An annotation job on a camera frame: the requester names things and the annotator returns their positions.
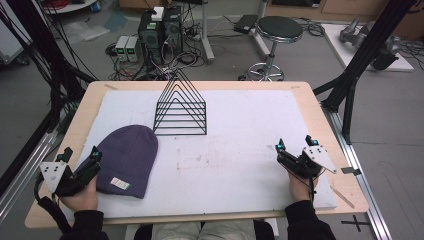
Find black metal frame stand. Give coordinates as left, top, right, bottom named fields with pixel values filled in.
left=0, top=0, right=98, bottom=198
left=312, top=0, right=419, bottom=146

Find thin wooden stick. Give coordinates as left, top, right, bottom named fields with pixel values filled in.
left=329, top=185, right=356, bottom=210

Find grey metal desk leg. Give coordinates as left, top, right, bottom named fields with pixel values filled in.
left=199, top=0, right=216, bottom=65

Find aluminium rail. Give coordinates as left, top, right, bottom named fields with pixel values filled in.
left=0, top=128, right=66, bottom=224
left=321, top=105, right=394, bottom=240

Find white foam mat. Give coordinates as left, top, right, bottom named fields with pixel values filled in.
left=68, top=89, right=338, bottom=220

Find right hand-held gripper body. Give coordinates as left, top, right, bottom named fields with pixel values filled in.
left=276, top=144, right=338, bottom=180

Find purple knit beanie hat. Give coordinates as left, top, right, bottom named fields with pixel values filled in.
left=77, top=124, right=159, bottom=200

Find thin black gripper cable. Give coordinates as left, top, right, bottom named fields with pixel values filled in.
left=308, top=168, right=318, bottom=205

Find black sleeved gripper cable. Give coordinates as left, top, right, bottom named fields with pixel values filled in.
left=34, top=176, right=74, bottom=235

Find person's left hand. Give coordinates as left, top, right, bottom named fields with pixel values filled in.
left=59, top=175, right=100, bottom=213

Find black computer tower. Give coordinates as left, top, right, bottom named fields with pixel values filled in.
left=137, top=11, right=165, bottom=65
left=162, top=5, right=185, bottom=56

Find black round stool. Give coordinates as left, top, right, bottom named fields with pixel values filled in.
left=245, top=15, right=305, bottom=82

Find black tape cross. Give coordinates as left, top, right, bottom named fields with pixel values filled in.
left=340, top=214, right=371, bottom=233

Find person's legs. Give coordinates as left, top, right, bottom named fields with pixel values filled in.
left=150, top=219, right=258, bottom=240

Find small white box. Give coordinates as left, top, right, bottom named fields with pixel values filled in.
left=151, top=6, right=165, bottom=22

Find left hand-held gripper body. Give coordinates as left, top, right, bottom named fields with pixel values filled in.
left=39, top=159, right=102, bottom=198

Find white floor platform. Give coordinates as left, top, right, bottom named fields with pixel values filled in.
left=321, top=22, right=415, bottom=73

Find grey power supply unit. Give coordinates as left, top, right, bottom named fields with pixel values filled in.
left=114, top=35, right=130, bottom=63
left=125, top=35, right=141, bottom=63

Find black wire triangle rack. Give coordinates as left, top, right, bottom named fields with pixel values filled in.
left=152, top=68, right=208, bottom=137

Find black tape piece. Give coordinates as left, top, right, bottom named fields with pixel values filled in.
left=340, top=166, right=362, bottom=177

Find tangle of floor cables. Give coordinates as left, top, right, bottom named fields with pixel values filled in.
left=105, top=42, right=205, bottom=82

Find person's right hand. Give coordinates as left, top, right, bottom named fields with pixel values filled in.
left=287, top=169, right=320, bottom=203

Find flat black box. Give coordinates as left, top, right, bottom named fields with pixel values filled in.
left=233, top=14, right=260, bottom=35

